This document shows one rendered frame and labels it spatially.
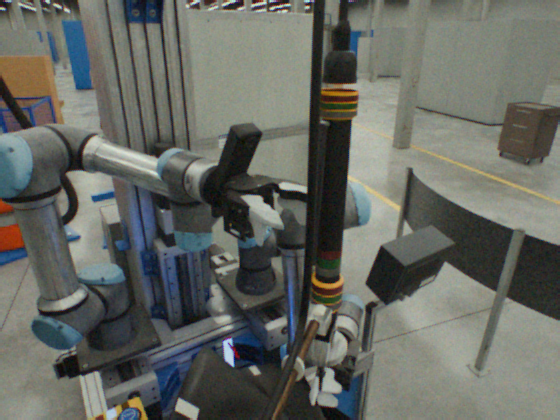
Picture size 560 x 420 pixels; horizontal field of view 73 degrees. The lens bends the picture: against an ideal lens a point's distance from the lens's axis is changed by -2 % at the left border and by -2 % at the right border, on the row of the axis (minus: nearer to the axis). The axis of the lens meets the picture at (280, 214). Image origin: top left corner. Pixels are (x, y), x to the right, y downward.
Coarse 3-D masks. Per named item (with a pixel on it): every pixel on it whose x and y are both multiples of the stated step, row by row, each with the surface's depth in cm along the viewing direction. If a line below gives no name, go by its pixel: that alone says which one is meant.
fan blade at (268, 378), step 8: (248, 368) 87; (264, 368) 88; (272, 368) 88; (280, 368) 89; (248, 376) 84; (256, 376) 85; (264, 376) 85; (272, 376) 85; (256, 384) 82; (264, 384) 82; (272, 384) 82; (296, 384) 83; (304, 384) 83; (264, 392) 80; (296, 392) 80; (304, 392) 80; (288, 400) 77; (296, 400) 78; (304, 400) 78; (288, 408) 76; (296, 408) 76; (304, 408) 76; (312, 408) 76; (320, 408) 76; (288, 416) 74; (296, 416) 74; (304, 416) 74; (312, 416) 74; (320, 416) 74
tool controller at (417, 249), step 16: (400, 240) 125; (416, 240) 127; (432, 240) 128; (448, 240) 129; (384, 256) 122; (400, 256) 119; (416, 256) 120; (432, 256) 123; (448, 256) 132; (384, 272) 124; (400, 272) 118; (416, 272) 123; (432, 272) 132; (384, 288) 126; (400, 288) 123; (416, 288) 132
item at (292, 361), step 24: (312, 24) 31; (312, 48) 32; (312, 72) 32; (312, 96) 33; (312, 120) 34; (312, 144) 35; (312, 168) 36; (312, 192) 37; (312, 216) 38; (312, 240) 39; (312, 264) 40; (288, 360) 39
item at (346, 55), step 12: (336, 24) 38; (348, 24) 38; (336, 36) 38; (348, 36) 38; (336, 48) 39; (348, 48) 39; (324, 60) 40; (336, 60) 38; (348, 60) 38; (324, 72) 40; (336, 72) 39; (348, 72) 39; (336, 312) 52; (336, 324) 53
